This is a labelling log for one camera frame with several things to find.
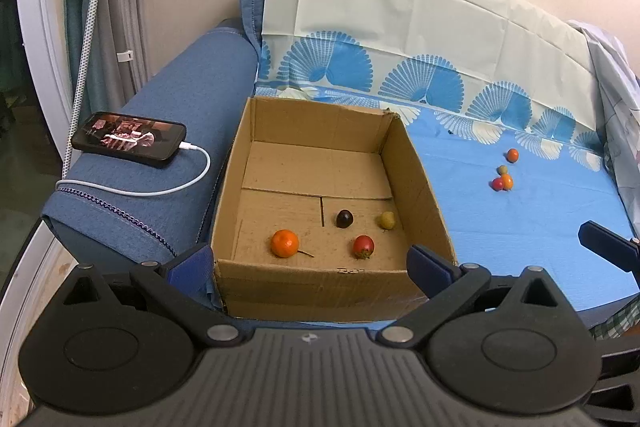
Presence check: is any blue fan-print sheet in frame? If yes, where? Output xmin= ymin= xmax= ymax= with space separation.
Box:
xmin=252 ymin=0 xmax=640 ymax=313

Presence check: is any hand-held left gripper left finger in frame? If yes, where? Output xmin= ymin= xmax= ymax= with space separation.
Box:
xmin=62 ymin=244 xmax=252 ymax=344

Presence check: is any white charging cable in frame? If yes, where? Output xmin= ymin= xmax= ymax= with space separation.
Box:
xmin=56 ymin=142 xmax=211 ymax=196

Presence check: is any green plaid clothing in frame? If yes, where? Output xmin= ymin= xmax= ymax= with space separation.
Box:
xmin=590 ymin=294 xmax=640 ymax=340

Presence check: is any grey curtain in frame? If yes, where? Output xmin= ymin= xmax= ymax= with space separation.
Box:
xmin=62 ymin=0 xmax=151 ymax=108

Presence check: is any brown cardboard box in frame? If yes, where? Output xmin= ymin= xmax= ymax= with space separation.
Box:
xmin=210 ymin=96 xmax=458 ymax=324

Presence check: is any white door frame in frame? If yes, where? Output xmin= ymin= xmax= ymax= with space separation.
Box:
xmin=0 ymin=0 xmax=76 ymax=408

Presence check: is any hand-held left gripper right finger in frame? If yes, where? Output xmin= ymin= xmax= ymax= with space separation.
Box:
xmin=377 ymin=244 xmax=562 ymax=348

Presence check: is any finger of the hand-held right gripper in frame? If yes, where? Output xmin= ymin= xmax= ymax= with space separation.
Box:
xmin=577 ymin=221 xmax=640 ymax=289

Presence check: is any orange tangerine with stem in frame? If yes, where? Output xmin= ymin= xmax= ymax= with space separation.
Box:
xmin=270 ymin=229 xmax=315 ymax=259

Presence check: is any blue fabric sofa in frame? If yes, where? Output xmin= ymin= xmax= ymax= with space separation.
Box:
xmin=40 ymin=0 xmax=271 ymax=323

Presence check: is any black smartphone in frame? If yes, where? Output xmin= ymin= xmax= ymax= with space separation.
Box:
xmin=71 ymin=112 xmax=187 ymax=169

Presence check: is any pale patterned cloth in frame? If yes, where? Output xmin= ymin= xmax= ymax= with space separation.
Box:
xmin=567 ymin=19 xmax=640 ymax=228

